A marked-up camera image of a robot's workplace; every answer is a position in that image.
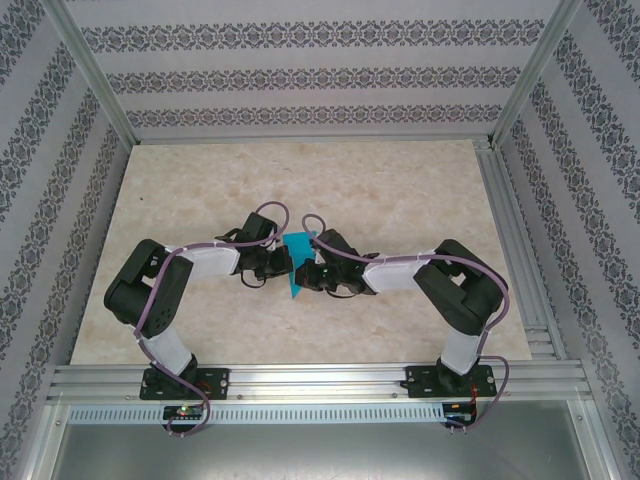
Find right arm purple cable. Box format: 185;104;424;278
302;214;512;434

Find grey sheet metal tray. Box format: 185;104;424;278
47;399;614;480

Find blue paper sheet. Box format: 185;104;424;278
283;229;322;300

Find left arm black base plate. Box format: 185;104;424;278
139;368;230;401

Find long aluminium mounting rail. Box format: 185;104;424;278
47;362;586;402

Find thin aluminium wall strip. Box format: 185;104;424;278
130;133;494;147

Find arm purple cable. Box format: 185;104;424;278
302;214;512;434
133;201;292;437

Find circuit board with green light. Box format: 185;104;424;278
163;405;204;420

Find slotted grey cable duct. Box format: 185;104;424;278
67;404;446;425

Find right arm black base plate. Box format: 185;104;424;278
405;364;499;400

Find aluminium side rails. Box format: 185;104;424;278
473;138;569;362

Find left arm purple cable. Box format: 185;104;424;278
133;201;292;437

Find aluminium frame post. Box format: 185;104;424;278
487;0;586;149
39;0;139;147

